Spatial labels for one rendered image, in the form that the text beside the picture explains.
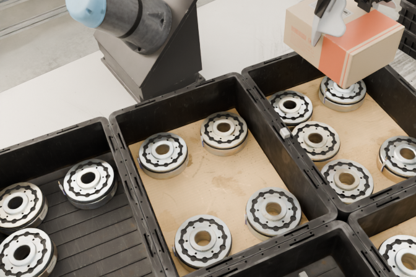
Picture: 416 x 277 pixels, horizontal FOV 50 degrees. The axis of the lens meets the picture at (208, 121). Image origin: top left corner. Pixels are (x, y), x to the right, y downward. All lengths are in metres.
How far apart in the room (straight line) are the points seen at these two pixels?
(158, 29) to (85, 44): 1.61
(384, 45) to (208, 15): 0.86
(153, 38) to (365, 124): 0.54
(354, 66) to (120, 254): 0.53
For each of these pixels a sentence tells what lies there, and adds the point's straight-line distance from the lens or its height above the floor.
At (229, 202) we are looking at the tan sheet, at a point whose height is 0.83.
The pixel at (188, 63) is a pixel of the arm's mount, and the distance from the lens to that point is 1.22.
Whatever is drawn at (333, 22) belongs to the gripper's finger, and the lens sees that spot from 0.75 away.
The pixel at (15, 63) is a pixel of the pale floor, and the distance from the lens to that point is 2.74.
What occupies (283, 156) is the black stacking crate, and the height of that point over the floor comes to 0.90.
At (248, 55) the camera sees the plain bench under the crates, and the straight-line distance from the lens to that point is 1.38.
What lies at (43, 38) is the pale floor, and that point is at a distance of 2.86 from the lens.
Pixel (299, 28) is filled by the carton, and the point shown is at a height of 1.11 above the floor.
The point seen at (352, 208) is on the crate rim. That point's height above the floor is 0.93.
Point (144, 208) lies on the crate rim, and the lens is 0.78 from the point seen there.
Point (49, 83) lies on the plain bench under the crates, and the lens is 1.42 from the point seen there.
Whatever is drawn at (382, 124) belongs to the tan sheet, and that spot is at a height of 0.83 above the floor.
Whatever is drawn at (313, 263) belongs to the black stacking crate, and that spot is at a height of 0.83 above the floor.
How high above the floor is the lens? 1.59
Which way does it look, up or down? 48 degrees down
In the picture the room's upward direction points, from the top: 5 degrees counter-clockwise
